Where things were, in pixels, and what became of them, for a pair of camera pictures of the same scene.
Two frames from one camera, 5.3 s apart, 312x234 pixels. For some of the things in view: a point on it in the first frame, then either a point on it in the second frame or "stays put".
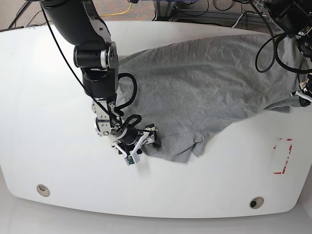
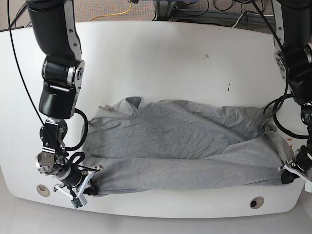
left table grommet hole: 43,190 stays put
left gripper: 131,141 → 76,191
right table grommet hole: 256,202 stays put
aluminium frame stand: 163,9 stays put
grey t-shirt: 187,91 → 138,145
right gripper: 305,92 → 301,164
